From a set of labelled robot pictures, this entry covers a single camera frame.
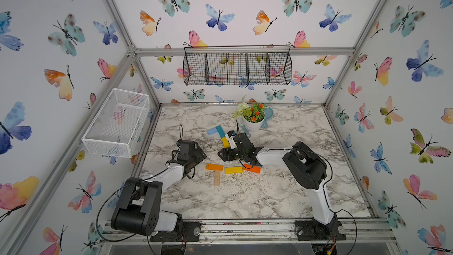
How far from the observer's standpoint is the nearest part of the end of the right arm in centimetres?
75

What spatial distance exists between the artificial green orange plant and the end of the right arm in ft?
0.56

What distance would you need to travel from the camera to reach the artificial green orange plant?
0.95 metres
